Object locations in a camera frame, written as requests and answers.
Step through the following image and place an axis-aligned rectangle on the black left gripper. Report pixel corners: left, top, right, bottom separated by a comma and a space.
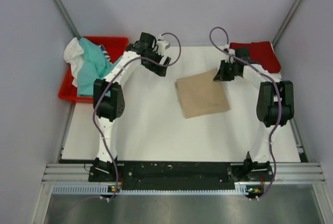
142, 47, 171, 76

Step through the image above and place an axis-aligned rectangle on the beige t-shirt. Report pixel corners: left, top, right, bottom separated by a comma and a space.
175, 68, 230, 119

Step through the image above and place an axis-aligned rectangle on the teal t-shirt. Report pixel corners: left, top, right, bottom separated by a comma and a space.
77, 36, 129, 97

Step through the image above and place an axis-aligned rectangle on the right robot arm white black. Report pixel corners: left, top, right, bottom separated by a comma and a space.
213, 45, 294, 182

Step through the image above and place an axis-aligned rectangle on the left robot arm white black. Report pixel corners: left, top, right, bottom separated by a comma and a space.
93, 32, 171, 181

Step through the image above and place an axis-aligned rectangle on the red plastic bin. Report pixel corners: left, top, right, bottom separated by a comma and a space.
57, 35, 130, 106

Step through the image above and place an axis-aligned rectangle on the folded red t-shirt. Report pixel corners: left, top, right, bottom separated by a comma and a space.
230, 41, 281, 73

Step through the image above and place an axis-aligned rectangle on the folded white t-shirt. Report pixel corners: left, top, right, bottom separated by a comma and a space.
262, 41, 283, 80

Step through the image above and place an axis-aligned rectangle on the red white blue striped shirt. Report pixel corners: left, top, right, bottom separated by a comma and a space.
98, 44, 112, 64

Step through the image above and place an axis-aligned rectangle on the white t-shirt in bin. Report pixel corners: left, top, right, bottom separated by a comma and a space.
63, 37, 84, 87

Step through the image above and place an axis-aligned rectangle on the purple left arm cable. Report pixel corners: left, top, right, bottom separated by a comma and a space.
92, 32, 182, 203

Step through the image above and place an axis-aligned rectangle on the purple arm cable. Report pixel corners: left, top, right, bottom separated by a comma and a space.
209, 27, 283, 202
92, 32, 182, 203

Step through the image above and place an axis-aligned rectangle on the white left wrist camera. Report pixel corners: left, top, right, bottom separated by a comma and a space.
156, 34, 170, 55

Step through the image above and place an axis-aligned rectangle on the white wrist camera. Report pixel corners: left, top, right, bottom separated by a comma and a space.
156, 34, 170, 55
224, 48, 235, 63

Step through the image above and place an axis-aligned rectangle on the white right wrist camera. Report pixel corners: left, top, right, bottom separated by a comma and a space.
224, 48, 235, 63

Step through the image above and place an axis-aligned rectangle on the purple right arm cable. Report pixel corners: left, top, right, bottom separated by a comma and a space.
209, 27, 283, 202

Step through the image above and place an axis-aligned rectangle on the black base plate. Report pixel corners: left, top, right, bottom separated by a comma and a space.
88, 161, 267, 191

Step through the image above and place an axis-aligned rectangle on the right aluminium side rail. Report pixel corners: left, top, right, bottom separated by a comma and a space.
277, 78, 310, 162

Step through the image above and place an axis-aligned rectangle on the left aluminium corner post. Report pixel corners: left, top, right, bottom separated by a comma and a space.
52, 0, 81, 38

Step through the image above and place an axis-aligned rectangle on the aluminium corner post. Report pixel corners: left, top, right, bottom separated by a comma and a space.
52, 0, 81, 38
272, 0, 304, 48

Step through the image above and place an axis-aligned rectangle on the aluminium front rail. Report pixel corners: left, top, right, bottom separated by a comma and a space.
42, 163, 326, 185

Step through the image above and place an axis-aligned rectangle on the light blue cable duct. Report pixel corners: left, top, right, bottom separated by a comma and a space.
53, 181, 264, 195

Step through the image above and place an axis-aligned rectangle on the right aluminium corner post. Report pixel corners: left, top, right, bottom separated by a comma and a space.
272, 0, 304, 48

